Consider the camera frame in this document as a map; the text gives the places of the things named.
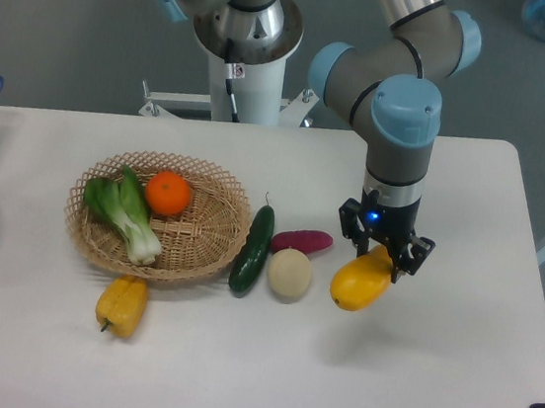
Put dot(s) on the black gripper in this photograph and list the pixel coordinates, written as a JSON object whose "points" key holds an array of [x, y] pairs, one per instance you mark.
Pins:
{"points": [[408, 251]]}

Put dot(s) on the yellow mango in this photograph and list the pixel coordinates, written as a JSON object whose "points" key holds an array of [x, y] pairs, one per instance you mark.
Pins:
{"points": [[361, 281]]}

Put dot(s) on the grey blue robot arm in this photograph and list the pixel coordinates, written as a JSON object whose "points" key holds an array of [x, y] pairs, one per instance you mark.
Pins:
{"points": [[388, 97]]}

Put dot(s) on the woven wicker basket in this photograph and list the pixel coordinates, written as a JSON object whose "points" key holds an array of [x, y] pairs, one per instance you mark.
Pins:
{"points": [[197, 244]]}

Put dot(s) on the purple sweet potato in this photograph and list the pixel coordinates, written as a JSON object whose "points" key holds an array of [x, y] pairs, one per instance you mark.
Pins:
{"points": [[305, 241]]}

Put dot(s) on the beige round melon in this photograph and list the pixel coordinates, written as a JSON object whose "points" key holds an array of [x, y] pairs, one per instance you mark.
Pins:
{"points": [[289, 274]]}

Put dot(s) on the dark green cucumber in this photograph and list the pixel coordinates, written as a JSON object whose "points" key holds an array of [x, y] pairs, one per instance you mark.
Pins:
{"points": [[252, 257]]}

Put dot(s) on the orange fruit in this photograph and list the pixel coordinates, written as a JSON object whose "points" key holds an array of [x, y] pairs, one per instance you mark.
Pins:
{"points": [[167, 193]]}

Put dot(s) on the green bok choy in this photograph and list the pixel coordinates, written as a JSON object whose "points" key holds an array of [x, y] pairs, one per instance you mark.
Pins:
{"points": [[123, 205]]}

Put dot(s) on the yellow bell pepper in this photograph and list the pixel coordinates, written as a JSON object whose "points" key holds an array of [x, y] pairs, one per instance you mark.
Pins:
{"points": [[121, 305]]}

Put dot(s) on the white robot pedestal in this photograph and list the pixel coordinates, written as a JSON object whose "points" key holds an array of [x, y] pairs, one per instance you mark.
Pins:
{"points": [[238, 92]]}

